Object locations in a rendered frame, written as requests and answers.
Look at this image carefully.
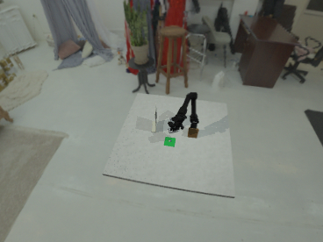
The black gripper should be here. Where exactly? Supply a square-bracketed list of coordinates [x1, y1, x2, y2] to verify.
[168, 122, 184, 132]

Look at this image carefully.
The green square zone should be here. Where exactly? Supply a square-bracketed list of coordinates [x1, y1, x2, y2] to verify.
[164, 137, 176, 147]

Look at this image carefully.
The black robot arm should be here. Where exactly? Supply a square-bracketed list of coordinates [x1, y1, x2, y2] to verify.
[171, 92, 199, 129]

